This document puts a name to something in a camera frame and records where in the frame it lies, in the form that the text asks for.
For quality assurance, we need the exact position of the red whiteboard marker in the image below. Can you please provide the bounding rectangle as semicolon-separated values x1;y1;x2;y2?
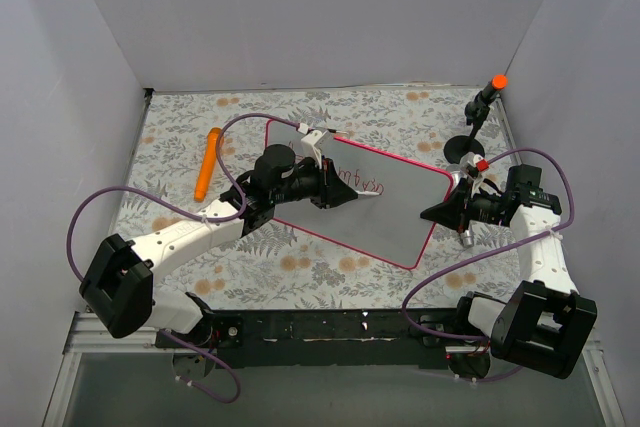
356;191;382;197

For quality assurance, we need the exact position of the pink framed whiteboard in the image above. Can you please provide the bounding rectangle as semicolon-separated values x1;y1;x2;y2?
274;136;454;270

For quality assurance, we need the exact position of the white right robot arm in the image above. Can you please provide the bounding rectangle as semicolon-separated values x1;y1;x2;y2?
420;164;597;379

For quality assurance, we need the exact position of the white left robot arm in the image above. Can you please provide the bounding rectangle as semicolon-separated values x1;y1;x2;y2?
80;144;359;347

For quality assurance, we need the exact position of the silver microphone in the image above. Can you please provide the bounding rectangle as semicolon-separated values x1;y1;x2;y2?
447;163;479;249

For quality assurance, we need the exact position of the black microphone stand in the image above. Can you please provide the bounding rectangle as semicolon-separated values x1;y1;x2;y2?
443;96;490;164

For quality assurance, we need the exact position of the floral patterned mat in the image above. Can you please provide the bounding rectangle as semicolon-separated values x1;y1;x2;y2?
114;86;519;309

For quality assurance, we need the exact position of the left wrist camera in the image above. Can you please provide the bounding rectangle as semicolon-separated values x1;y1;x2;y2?
297;123;336;170

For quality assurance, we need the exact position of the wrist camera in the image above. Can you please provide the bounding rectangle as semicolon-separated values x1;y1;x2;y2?
297;123;336;170
459;152;490;180

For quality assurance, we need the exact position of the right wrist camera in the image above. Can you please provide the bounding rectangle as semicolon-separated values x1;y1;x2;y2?
459;152;490;180

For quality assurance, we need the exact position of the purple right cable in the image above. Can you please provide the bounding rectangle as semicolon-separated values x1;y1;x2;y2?
399;147;579;383

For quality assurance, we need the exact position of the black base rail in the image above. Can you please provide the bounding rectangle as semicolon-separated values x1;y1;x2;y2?
178;309;491;378

